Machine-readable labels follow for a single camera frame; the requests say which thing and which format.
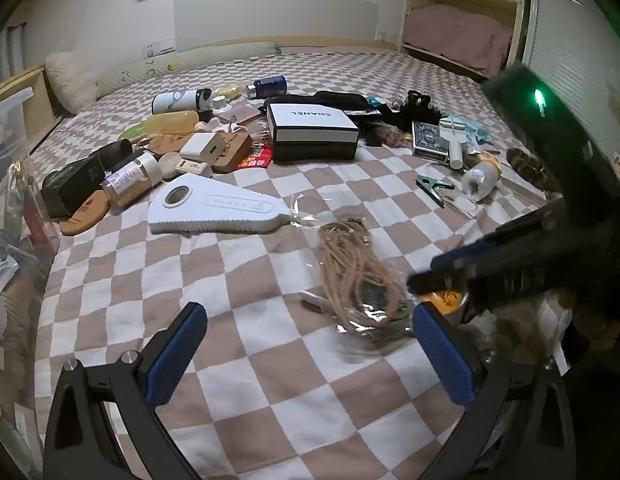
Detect black pouch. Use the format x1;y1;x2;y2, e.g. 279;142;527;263
262;90;371;111

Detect clear plastic storage box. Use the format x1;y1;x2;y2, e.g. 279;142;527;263
0;86;36;162

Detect clear spice jar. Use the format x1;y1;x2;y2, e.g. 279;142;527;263
100;152;163;211

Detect white wall socket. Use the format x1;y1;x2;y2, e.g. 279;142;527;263
142;39;176;59

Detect white handheld shaver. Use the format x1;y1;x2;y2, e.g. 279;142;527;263
438;115;474;170

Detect long pale green pillow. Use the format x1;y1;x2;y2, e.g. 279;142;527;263
96;42;283;99

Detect clear plastic bottle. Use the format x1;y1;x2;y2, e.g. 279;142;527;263
461;158;502;204

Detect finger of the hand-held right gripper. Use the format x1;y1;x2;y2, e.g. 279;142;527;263
406;227;613;323
430;196;588;276

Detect small white box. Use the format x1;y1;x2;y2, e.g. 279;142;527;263
174;157;209;179

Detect brown spotted hair clip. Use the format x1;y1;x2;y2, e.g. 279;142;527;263
507;147;557;192

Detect yellow glasses case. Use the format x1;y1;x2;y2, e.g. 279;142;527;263
140;111;200;136

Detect clear bag of beige cord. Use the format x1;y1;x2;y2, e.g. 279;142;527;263
296;216;417;345

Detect dark playing card box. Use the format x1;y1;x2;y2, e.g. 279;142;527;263
411;120;449;164

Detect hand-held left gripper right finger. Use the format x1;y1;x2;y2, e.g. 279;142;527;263
412;302;577;480

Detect white triangular plastic device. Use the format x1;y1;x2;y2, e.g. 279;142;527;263
148;174;293;235

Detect cork coaster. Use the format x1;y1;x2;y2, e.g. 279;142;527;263
146;132;191;154

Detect brown notebook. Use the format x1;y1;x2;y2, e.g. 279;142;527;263
218;104;261;126

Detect red packet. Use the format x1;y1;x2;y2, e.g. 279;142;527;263
237;144;273;169

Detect black glasses case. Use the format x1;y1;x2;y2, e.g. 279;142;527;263
96;140;146;171

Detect black cardboard box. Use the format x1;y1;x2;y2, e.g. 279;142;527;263
40;154;108;219

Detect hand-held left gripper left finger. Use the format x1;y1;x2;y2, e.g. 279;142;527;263
42;301;209;480

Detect white thermos bottle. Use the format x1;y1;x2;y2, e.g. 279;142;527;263
151;88;213;115

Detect white charger block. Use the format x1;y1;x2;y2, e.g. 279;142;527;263
179;132;226;165

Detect checkered bed blanket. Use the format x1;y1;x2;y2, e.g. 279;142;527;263
30;51;573;480

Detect orange packet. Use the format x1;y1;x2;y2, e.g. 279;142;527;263
429;289;463;317

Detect black and white gift box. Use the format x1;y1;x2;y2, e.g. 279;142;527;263
266;103;361;164

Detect pink bedding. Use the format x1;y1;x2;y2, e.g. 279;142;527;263
403;3;514;79

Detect green clip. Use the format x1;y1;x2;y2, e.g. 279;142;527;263
415;174;456;207

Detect white fluffy pillow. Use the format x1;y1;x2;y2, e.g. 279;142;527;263
44;51;98;114

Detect brown wooden box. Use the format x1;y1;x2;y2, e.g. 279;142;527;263
210;132;255;174

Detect white window blinds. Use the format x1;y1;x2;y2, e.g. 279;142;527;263
522;0;620;113

